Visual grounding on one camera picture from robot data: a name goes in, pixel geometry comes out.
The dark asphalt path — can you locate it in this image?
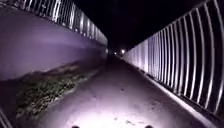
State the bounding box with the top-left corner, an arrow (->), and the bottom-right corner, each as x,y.
34,55 -> 209,128

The leaf-littered verge strip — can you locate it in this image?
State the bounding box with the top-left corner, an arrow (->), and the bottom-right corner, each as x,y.
13,61 -> 106,119

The metal railing with vertical bars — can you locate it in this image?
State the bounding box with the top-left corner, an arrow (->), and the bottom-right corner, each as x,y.
122,0 -> 224,116

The pale kerb under railing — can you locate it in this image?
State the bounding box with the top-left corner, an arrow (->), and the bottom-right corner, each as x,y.
124,59 -> 221,128

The metal fence atop wall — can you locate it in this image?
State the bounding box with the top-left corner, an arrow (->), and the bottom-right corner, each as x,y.
0,0 -> 109,47

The concrete wall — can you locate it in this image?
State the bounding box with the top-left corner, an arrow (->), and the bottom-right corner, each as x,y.
0,5 -> 109,82

